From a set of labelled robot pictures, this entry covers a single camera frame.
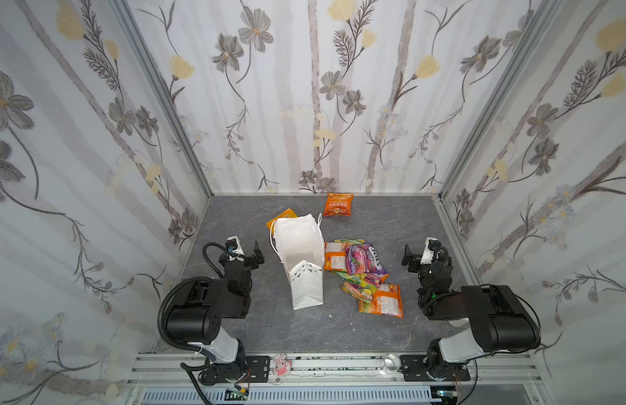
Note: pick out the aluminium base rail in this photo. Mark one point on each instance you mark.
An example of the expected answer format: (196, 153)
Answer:
(344, 369)

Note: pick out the white vented cable tray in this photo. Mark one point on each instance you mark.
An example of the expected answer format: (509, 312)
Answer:
(324, 395)

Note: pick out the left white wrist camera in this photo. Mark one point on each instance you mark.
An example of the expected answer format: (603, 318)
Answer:
(234, 251)

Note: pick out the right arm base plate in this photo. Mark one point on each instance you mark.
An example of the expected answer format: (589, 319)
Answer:
(417, 368)

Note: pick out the orange chip bag by wall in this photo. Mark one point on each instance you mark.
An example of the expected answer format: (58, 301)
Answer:
(338, 204)

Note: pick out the yellow mango candy bag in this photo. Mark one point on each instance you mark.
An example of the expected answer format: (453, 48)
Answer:
(287, 214)

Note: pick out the orange snack bag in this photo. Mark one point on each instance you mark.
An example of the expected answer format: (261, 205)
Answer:
(387, 300)
(335, 256)

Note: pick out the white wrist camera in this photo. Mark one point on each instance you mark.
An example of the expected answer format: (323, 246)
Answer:
(234, 251)
(430, 246)

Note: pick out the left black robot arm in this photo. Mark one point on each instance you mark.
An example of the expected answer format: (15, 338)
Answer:
(190, 316)

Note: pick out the pink cartoon sticker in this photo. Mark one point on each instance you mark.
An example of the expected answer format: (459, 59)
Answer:
(282, 365)

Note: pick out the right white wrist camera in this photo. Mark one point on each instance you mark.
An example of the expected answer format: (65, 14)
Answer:
(430, 246)

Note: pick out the pink Fox's candy bag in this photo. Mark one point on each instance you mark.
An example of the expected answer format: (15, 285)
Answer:
(363, 286)

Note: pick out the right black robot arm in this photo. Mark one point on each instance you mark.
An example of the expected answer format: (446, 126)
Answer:
(497, 321)

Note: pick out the green Fox's candy bag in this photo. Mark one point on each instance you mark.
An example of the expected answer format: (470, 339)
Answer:
(345, 275)

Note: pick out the purple candy bag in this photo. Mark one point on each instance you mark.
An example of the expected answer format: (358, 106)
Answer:
(364, 259)

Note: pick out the white paper bag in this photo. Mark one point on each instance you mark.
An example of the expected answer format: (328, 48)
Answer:
(300, 246)

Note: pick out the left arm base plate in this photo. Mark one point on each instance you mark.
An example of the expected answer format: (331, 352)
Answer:
(253, 369)

